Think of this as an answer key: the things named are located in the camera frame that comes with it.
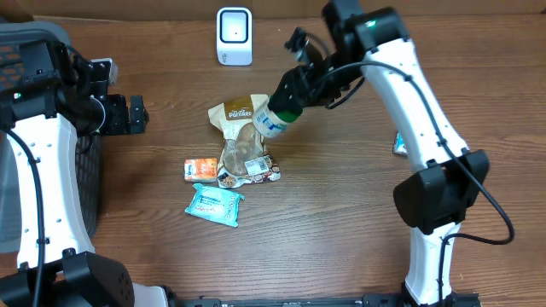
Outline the black mesh basket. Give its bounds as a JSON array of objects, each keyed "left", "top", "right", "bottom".
[{"left": 1, "top": 21, "right": 98, "bottom": 264}]

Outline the teal wet wipes pack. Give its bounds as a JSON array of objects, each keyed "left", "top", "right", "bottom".
[{"left": 184, "top": 183, "right": 245, "bottom": 228}]

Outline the orange tissue pack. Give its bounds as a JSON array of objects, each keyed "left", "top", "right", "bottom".
[{"left": 183, "top": 158, "right": 218, "bottom": 182}]

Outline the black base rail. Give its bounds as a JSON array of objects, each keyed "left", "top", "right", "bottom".
[{"left": 170, "top": 292, "right": 483, "bottom": 307}]

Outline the green lid jar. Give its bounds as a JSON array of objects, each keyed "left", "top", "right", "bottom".
[{"left": 253, "top": 100, "right": 299, "bottom": 138}]

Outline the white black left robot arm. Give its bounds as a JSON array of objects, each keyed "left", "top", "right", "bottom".
[{"left": 1, "top": 39, "right": 176, "bottom": 306}]

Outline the white barcode scanner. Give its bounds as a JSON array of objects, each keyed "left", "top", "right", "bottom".
[{"left": 216, "top": 7, "right": 253, "bottom": 67}]

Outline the small teal tissue pack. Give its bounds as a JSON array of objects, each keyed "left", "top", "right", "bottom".
[{"left": 392, "top": 132, "right": 408, "bottom": 156}]

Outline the brown mushroom snack bag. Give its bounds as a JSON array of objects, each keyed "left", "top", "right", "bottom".
[{"left": 208, "top": 94, "right": 281, "bottom": 188}]

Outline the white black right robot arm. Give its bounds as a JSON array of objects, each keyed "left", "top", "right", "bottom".
[{"left": 253, "top": 0, "right": 489, "bottom": 306}]

